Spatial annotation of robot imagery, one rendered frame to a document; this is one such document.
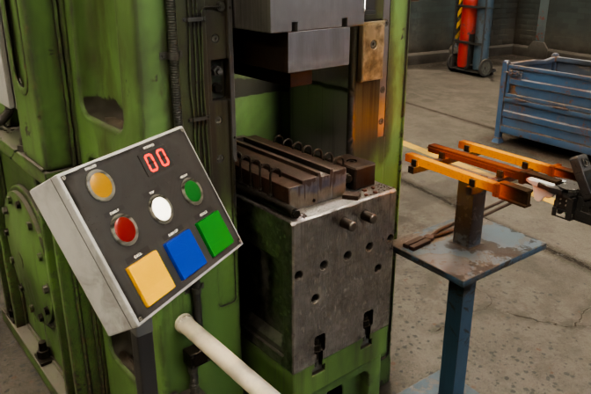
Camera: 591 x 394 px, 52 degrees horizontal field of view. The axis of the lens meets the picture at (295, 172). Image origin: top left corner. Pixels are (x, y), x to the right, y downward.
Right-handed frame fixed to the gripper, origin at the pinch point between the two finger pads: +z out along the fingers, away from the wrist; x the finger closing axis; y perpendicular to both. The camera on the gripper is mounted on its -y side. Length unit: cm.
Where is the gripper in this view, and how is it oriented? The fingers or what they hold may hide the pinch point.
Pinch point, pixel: (533, 177)
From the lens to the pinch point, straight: 175.8
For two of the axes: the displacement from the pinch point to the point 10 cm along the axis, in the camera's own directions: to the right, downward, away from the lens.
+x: 8.0, -2.0, 5.6
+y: 0.0, 9.4, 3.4
